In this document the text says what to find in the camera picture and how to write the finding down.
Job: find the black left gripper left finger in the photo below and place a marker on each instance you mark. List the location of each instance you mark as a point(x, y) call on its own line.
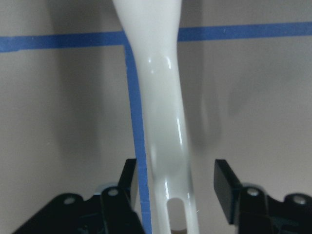
point(110, 211)

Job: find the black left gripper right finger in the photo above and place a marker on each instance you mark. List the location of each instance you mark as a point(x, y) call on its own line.
point(252, 211)

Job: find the white hand brush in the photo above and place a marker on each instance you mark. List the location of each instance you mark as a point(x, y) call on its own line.
point(151, 27)

